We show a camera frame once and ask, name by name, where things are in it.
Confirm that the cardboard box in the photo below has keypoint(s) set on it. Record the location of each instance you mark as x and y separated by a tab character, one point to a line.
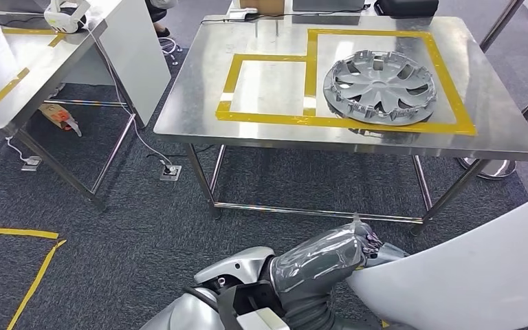
264	5

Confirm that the yellow tape rectangle marking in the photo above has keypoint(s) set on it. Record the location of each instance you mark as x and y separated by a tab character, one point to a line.
312	68

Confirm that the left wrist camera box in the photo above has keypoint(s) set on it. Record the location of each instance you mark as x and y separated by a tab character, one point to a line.
259	321

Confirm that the white plastic car part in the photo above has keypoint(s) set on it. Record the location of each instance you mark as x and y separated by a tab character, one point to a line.
450	273

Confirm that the grey laptop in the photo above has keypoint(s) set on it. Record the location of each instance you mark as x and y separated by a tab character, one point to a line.
328	4

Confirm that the black zip case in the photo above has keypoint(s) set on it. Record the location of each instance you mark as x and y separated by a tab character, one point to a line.
405	7

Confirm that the clear plastic hand cover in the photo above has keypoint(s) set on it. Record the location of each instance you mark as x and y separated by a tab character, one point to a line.
318	259

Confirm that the white handheld device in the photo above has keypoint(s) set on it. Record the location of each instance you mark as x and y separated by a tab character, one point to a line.
241	14

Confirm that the floor outlet plate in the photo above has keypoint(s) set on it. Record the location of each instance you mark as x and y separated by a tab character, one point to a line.
31	163
170	173

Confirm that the orange and tan packet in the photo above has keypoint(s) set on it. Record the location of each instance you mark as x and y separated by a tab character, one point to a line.
56	116

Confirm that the person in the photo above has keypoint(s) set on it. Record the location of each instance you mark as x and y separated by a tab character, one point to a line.
157	11

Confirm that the stainless steel workbench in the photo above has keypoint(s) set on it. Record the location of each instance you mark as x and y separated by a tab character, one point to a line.
0	59
200	91

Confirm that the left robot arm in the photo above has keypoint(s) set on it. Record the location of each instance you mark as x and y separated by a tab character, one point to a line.
236	264

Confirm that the white VR headset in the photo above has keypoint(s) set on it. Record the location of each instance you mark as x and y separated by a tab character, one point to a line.
63	16

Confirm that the silver wheel hubcap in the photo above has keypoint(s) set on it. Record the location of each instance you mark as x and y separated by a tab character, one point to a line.
378	86

